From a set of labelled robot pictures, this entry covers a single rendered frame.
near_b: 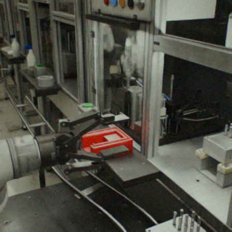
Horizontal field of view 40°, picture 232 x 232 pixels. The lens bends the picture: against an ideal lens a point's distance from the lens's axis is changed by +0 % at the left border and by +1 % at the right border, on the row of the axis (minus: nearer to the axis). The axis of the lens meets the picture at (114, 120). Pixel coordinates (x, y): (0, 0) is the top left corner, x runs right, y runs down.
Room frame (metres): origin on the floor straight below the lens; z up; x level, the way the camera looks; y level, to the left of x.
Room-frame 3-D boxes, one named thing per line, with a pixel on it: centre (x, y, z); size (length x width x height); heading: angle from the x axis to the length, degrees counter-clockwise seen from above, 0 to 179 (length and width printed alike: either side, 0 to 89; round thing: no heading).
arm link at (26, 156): (0.62, 0.20, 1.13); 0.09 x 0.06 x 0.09; 27
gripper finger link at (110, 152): (0.72, 0.00, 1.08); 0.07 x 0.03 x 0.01; 117
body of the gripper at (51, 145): (0.65, 0.13, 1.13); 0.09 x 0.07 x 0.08; 117
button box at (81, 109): (1.20, 0.10, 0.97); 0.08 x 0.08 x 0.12; 27
